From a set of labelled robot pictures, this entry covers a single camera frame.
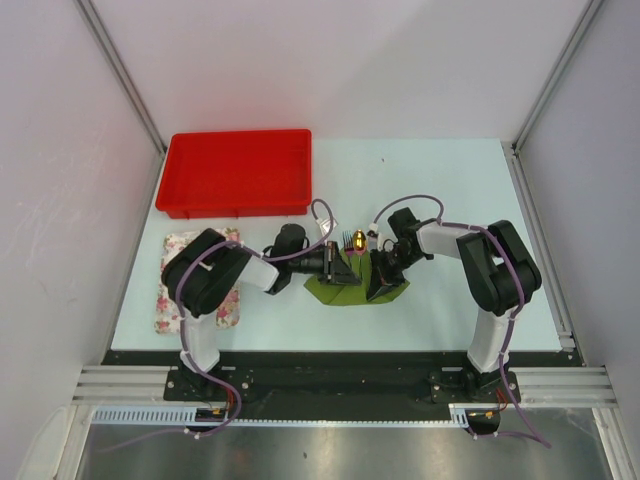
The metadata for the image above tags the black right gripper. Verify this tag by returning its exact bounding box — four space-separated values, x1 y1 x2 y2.
367 245 422 301

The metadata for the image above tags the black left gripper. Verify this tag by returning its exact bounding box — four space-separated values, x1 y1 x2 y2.
287 240 361 285

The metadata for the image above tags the green paper napkin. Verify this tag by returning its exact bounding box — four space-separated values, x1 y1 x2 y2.
304 250 410 307

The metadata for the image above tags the iridescent rainbow fork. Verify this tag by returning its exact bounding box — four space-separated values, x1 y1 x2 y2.
342 231 355 259

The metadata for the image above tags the iridescent rainbow spoon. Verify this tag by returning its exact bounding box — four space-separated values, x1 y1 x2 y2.
352 229 368 268

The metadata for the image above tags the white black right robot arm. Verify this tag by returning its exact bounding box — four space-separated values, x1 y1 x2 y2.
366 207 542 401

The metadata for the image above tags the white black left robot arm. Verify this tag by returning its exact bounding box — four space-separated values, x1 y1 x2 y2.
161 224 361 400

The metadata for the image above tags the red plastic bin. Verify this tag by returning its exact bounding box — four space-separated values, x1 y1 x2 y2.
155 129 312 219

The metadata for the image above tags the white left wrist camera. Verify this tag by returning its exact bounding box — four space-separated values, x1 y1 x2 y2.
316 218 334 236

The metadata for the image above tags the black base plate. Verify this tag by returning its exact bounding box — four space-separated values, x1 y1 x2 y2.
99 349 524 436

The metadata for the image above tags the aluminium frame rail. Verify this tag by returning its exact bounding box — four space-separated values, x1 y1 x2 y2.
502 141 639 479

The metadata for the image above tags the white slotted cable duct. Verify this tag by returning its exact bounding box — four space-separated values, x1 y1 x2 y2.
91 406 468 428

